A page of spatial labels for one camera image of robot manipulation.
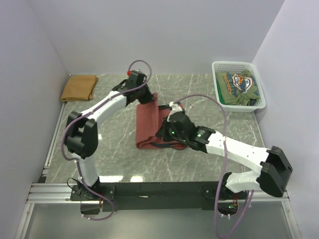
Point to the white plastic laundry basket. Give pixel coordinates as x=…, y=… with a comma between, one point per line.
x=238, y=67

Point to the red tank top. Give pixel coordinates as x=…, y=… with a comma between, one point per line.
x=149, y=119

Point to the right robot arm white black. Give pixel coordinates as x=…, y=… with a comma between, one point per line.
x=269, y=169

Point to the green garment in basket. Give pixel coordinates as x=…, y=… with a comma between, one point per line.
x=237, y=89

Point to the tan ribbed tank top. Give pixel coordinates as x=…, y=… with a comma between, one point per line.
x=79, y=88

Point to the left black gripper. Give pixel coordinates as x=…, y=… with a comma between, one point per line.
x=149, y=96

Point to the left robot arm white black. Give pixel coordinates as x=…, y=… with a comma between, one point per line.
x=80, y=138

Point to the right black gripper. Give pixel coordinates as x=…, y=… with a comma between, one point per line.
x=162, y=133

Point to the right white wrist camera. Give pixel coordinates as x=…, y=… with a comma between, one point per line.
x=175, y=108

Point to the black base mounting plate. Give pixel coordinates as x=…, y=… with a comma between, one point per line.
x=147, y=196

